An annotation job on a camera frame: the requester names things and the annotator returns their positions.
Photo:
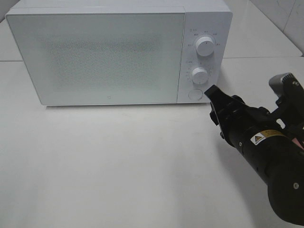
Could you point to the white microwave oven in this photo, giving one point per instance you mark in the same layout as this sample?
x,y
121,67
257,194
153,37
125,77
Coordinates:
x,y
212,17

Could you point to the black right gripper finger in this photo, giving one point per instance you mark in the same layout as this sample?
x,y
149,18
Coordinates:
x,y
214,94

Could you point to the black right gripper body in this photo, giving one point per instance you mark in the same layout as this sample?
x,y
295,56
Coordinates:
x,y
245,126

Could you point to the lower white microwave knob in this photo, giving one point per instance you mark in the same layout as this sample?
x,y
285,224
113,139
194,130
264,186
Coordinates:
x,y
199,76

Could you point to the white microwave door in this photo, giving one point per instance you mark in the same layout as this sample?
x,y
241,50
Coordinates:
x,y
101,59

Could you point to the white microwave knob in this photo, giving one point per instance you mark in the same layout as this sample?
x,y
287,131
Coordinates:
x,y
199,76
204,45

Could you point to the round white door button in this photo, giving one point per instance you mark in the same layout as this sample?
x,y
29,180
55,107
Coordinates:
x,y
195,94

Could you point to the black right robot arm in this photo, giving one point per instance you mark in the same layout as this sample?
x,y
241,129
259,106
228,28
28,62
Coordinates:
x,y
281,165

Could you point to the upper white microwave knob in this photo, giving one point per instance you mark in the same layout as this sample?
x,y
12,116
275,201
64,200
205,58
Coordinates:
x,y
204,45

